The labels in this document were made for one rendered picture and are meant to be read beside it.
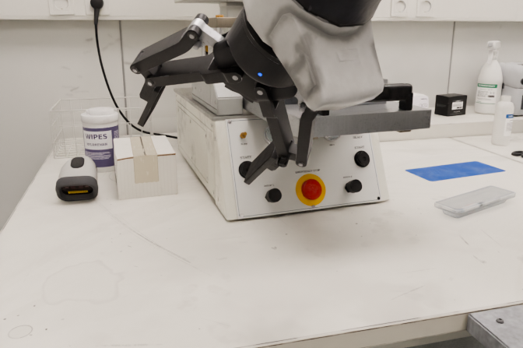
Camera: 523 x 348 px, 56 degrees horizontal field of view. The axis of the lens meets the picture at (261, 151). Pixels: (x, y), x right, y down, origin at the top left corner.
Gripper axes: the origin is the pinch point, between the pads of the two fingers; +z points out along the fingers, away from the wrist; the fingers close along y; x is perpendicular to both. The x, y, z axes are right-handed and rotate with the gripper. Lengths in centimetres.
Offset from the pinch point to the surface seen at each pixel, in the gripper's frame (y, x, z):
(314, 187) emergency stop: -25.5, -20.9, 25.5
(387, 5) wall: -41, -118, 45
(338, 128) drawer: -17.1, -15.6, 2.9
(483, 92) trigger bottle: -85, -106, 44
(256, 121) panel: -10.1, -27.3, 24.9
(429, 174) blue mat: -55, -45, 31
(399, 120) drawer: -25.2, -21.1, 0.6
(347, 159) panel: -29.8, -29.4, 23.6
